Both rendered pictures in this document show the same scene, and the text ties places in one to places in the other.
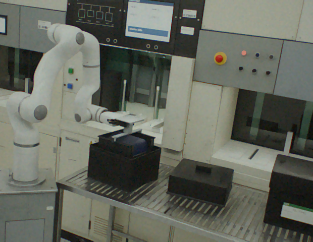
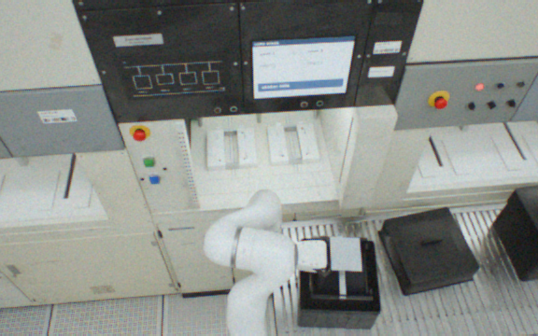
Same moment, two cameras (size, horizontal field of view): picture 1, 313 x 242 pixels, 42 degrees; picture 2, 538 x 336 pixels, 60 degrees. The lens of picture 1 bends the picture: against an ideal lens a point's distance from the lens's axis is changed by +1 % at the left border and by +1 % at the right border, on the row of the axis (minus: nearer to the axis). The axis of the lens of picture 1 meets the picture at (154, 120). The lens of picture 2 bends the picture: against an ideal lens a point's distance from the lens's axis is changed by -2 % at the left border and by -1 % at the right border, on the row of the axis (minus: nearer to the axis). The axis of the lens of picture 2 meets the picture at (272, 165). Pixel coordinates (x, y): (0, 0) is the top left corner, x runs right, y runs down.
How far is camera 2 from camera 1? 188 cm
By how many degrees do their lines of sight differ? 44
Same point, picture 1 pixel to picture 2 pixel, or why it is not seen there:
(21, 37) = (10, 142)
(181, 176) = (424, 276)
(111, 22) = (219, 84)
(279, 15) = not seen: outside the picture
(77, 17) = (135, 90)
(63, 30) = (263, 262)
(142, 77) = not seen: hidden behind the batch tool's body
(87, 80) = not seen: hidden behind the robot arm
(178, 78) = (371, 142)
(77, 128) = (188, 217)
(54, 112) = (134, 211)
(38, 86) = not seen: outside the picture
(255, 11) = (507, 25)
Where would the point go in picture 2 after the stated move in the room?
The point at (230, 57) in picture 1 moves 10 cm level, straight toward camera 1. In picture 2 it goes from (456, 94) to (474, 115)
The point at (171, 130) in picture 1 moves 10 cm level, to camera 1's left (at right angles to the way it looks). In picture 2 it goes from (357, 192) to (335, 203)
